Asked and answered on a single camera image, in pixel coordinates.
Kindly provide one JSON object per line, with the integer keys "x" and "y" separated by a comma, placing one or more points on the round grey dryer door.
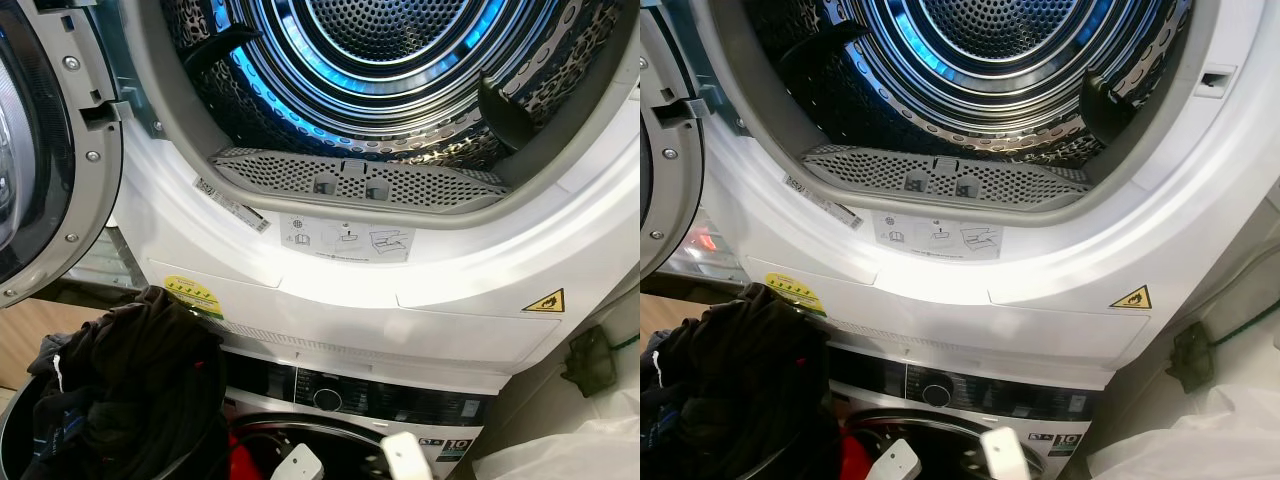
{"x": 55, "y": 150}
{"x": 668, "y": 190}

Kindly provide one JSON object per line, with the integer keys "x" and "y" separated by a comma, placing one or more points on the black clothes pile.
{"x": 745, "y": 385}
{"x": 140, "y": 390}

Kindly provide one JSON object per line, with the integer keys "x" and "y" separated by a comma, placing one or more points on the white pictogram instruction sticker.
{"x": 937, "y": 235}
{"x": 345, "y": 238}

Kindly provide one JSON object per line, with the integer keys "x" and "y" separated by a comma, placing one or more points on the yellow fire warning sticker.
{"x": 1132, "y": 298}
{"x": 546, "y": 302}

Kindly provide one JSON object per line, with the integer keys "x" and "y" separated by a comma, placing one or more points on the black round washer door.
{"x": 350, "y": 445}
{"x": 950, "y": 440}

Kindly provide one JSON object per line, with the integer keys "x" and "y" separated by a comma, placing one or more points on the short black drum paddle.
{"x": 1105, "y": 108}
{"x": 503, "y": 115}

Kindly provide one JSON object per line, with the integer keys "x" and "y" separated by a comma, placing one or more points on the black round washer knob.
{"x": 327, "y": 398}
{"x": 937, "y": 393}

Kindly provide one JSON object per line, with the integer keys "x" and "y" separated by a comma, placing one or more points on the red garment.
{"x": 855, "y": 458}
{"x": 243, "y": 460}

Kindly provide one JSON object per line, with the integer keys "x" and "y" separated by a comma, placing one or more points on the grey lint filter grille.
{"x": 1010, "y": 180}
{"x": 420, "y": 183}

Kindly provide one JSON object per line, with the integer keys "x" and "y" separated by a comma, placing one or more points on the ten year warranty sticker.
{"x": 1058, "y": 445}
{"x": 447, "y": 450}

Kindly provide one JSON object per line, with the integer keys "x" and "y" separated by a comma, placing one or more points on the white barcode label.
{"x": 230, "y": 204}
{"x": 822, "y": 201}

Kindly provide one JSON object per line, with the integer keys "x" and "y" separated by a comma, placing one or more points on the perforated steel dryer drum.
{"x": 1000, "y": 85}
{"x": 400, "y": 90}

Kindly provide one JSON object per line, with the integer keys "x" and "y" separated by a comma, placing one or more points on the white washing machine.
{"x": 400, "y": 405}
{"x": 1010, "y": 402}

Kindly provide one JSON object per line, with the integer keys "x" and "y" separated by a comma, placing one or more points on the white tumble dryer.
{"x": 930, "y": 298}
{"x": 330, "y": 300}

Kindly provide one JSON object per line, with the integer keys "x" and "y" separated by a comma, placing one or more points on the long black drum paddle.
{"x": 820, "y": 45}
{"x": 222, "y": 47}

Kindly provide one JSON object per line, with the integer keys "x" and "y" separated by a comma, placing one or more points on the dark laundry basket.
{"x": 12, "y": 445}

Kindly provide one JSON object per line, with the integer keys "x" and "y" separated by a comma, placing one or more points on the yellow oval sticker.
{"x": 193, "y": 295}
{"x": 795, "y": 292}

